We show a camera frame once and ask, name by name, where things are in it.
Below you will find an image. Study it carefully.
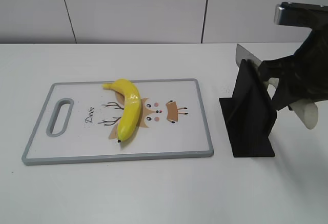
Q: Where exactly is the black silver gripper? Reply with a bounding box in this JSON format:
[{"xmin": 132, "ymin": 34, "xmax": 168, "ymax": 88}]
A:
[{"xmin": 258, "ymin": 2, "xmax": 327, "ymax": 110}]

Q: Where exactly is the white handled knife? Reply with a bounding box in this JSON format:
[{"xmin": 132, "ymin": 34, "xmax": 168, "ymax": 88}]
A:
[{"xmin": 235, "ymin": 44, "xmax": 319, "ymax": 129}]

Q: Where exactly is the yellow plastic banana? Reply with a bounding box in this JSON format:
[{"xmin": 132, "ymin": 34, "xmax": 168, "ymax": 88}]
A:
[{"xmin": 102, "ymin": 79, "xmax": 142, "ymax": 142}]

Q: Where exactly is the black knife stand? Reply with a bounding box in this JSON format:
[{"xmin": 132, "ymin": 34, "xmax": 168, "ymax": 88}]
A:
[{"xmin": 219, "ymin": 59, "xmax": 277, "ymax": 157}]

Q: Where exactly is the white grey cutting board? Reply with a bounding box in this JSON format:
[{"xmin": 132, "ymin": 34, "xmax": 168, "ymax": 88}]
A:
[{"xmin": 22, "ymin": 78, "xmax": 214, "ymax": 166}]

